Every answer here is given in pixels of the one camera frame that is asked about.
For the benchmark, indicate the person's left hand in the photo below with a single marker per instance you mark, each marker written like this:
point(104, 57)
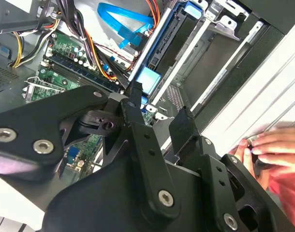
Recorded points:
point(244, 157)

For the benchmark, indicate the person's right hand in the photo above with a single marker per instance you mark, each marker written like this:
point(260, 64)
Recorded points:
point(283, 145)

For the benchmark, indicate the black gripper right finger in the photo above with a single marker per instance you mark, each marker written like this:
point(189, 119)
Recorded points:
point(223, 200)

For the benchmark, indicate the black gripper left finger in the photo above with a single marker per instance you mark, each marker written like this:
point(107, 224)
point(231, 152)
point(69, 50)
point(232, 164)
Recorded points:
point(41, 116)

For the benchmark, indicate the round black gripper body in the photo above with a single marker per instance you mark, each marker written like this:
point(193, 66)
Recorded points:
point(101, 205)

